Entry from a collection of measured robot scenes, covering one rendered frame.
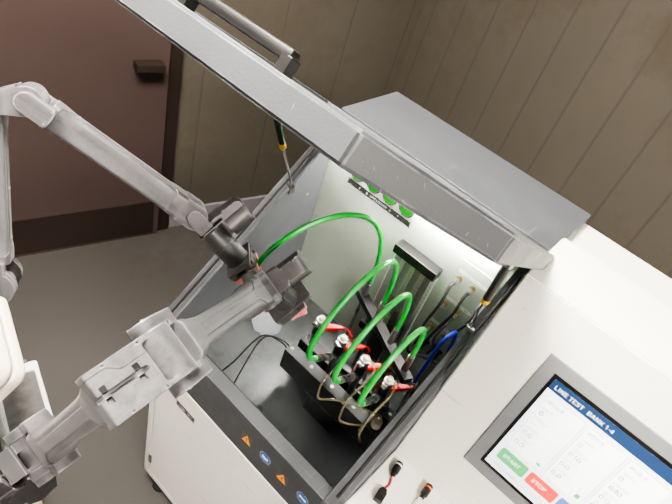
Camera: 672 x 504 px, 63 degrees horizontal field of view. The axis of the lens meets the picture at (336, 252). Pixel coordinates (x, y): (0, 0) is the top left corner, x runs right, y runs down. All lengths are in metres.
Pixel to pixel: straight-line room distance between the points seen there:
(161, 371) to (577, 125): 2.33
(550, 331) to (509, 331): 0.08
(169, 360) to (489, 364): 0.76
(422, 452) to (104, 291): 1.97
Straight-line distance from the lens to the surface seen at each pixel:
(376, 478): 1.44
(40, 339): 2.80
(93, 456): 2.47
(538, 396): 1.26
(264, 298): 1.03
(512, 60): 2.97
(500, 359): 1.26
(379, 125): 1.59
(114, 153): 1.20
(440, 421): 1.39
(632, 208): 2.68
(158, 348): 0.74
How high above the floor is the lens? 2.20
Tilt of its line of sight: 40 degrees down
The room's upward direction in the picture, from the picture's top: 20 degrees clockwise
